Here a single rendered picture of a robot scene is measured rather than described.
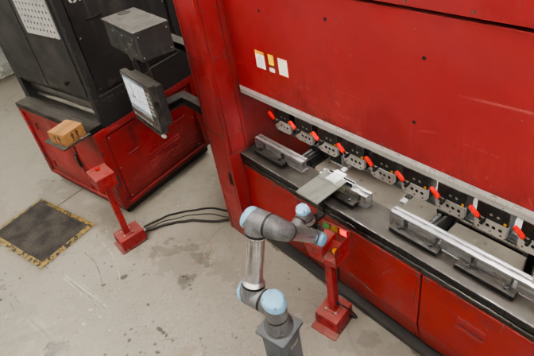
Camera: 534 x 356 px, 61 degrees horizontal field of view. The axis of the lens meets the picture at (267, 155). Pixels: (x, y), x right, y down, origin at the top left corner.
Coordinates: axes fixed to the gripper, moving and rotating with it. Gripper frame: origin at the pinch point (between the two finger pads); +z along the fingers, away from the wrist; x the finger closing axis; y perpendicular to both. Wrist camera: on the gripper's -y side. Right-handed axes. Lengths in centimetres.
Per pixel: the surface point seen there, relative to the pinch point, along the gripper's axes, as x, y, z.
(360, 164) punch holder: 12.9, -38.5, -27.6
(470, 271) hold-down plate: 83, -13, -4
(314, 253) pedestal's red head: -0.5, 10.9, 7.2
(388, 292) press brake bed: 39, 5, 41
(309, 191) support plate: -14.0, -16.9, -13.0
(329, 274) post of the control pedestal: 5.4, 13.7, 29.2
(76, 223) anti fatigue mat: -254, 75, 57
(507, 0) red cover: 79, -63, -128
